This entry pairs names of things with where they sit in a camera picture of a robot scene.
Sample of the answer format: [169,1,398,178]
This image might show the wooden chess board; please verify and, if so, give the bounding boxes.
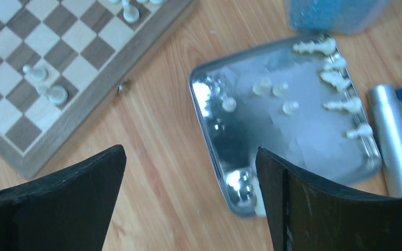
[0,0,196,178]

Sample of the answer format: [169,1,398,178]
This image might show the grey tray white pieces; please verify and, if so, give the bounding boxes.
[188,33,382,218]

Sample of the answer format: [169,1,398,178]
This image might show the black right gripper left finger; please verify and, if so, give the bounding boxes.
[0,145,127,250]

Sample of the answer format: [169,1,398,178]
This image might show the silver metal cylinder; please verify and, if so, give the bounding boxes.
[368,84,402,198]

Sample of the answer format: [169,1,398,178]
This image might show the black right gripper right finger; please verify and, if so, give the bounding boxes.
[255,147,402,250]

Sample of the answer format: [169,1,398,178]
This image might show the clear blue plastic bag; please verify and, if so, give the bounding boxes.
[284,0,391,35]

